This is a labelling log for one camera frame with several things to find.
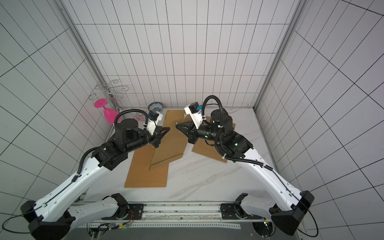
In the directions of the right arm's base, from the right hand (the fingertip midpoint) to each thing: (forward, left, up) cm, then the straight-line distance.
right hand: (178, 122), depth 60 cm
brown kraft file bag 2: (-10, +26, -39) cm, 48 cm away
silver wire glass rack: (+30, +47, -13) cm, 57 cm away
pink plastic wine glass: (+20, +49, -21) cm, 57 cm away
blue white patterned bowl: (+44, +28, -36) cm, 64 cm away
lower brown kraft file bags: (+10, -10, -38) cm, 41 cm away
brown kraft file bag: (-3, +3, -11) cm, 12 cm away
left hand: (+1, +6, -8) cm, 10 cm away
